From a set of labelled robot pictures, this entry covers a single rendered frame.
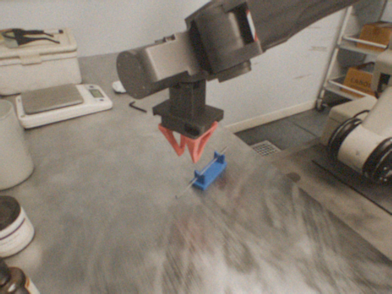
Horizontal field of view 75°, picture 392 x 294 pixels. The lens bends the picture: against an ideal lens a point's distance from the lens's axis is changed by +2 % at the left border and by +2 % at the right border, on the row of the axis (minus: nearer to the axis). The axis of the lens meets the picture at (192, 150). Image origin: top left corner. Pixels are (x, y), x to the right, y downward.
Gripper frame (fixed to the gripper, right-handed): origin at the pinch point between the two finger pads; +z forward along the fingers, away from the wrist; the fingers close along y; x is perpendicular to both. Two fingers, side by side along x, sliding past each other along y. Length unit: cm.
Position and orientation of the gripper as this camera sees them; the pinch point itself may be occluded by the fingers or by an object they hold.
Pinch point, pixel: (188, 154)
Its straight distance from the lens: 45.9
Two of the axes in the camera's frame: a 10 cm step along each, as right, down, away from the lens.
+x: 5.9, -4.8, 6.5
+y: 8.0, 3.5, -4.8
